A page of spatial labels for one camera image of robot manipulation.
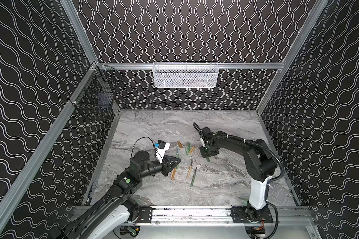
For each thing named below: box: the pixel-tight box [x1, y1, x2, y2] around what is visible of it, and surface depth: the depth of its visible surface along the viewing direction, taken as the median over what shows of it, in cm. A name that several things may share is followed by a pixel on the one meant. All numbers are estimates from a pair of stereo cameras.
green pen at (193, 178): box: [190, 166, 198, 188], surface depth 88 cm
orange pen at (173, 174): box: [170, 167, 177, 181], surface depth 89 cm
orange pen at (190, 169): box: [186, 159, 193, 179], surface depth 92 cm
